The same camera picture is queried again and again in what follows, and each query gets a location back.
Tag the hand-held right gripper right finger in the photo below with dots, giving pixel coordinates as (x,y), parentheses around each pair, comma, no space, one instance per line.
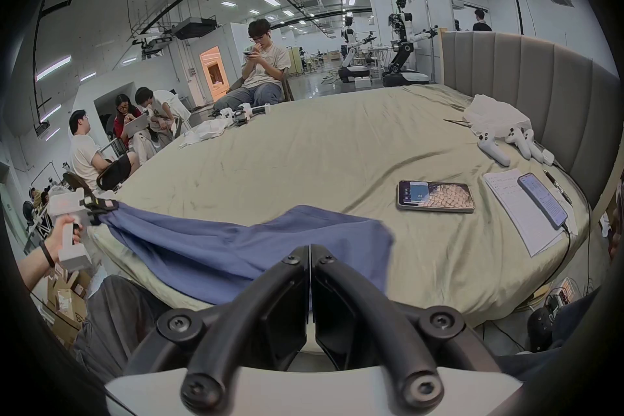
(351,306)

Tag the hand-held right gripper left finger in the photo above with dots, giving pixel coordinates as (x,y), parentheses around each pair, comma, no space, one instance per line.
(273,306)

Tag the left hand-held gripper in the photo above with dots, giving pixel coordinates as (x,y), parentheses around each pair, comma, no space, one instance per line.
(63,204)

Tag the dark blue shirt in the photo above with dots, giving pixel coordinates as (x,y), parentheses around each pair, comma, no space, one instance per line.
(234,248)

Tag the person's left forearm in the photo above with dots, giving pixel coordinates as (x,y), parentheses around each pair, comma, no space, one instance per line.
(36,265)

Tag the person's left hand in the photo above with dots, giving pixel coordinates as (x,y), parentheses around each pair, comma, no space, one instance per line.
(68,231)

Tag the pile of cartons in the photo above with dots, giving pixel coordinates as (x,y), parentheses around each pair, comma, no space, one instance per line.
(66,302)

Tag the person's legs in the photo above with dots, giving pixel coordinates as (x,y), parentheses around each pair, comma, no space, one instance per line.
(122,321)

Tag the white cloth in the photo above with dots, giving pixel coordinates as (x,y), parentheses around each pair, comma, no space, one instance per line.
(202,133)

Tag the phone with pale case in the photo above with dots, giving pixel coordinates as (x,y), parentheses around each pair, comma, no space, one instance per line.
(435,196)

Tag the bed with pale green sheet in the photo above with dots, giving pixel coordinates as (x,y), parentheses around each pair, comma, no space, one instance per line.
(317,145)

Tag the spare hand-held gripper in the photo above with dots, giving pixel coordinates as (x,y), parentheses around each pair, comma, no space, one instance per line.
(243,112)

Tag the white paper sheet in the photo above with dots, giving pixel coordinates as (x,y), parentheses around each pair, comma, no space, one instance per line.
(516,214)

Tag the white hand controller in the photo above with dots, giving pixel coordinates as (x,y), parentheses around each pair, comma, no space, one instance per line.
(492,149)
(524,143)

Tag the phone with dark case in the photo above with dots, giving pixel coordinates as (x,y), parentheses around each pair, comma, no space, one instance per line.
(543,199)

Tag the crumpled white bag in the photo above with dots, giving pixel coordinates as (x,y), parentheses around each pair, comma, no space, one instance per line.
(492,114)

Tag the black pen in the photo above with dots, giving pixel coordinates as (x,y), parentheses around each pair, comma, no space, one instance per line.
(558,187)

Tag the white wheeled robot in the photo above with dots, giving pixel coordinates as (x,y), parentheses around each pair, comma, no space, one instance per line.
(353,63)

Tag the small white charger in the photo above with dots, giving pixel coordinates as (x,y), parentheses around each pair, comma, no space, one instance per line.
(547,157)

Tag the black and white robot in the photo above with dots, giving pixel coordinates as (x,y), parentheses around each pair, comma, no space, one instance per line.
(402,53)

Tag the grey padded headboard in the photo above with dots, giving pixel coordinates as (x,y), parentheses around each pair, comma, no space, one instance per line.
(546,77)

